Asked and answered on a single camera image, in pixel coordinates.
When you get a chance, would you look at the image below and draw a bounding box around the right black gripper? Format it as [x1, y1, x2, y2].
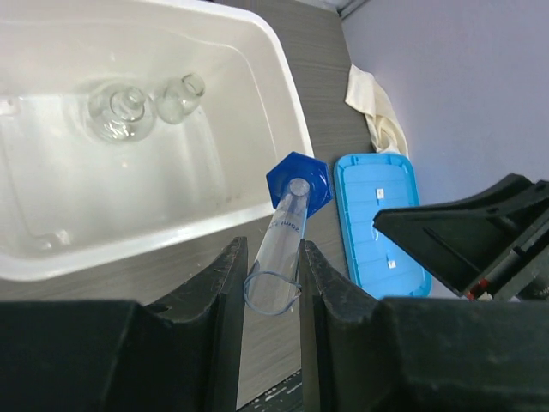
[373, 173, 548, 300]

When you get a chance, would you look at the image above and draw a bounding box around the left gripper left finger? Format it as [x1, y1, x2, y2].
[146, 237, 248, 411]

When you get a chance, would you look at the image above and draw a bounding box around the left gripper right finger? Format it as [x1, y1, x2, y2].
[298, 240, 379, 411]

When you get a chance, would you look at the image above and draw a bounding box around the white plastic tub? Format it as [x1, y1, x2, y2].
[1, 1, 313, 282]

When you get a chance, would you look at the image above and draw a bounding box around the clear glass flask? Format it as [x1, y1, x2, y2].
[154, 73, 206, 124]
[84, 82, 156, 142]

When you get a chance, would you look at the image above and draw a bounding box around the blue plastic lid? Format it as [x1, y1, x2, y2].
[332, 151, 433, 301]

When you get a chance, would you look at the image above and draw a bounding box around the cream cloth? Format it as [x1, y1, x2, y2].
[345, 64, 409, 157]

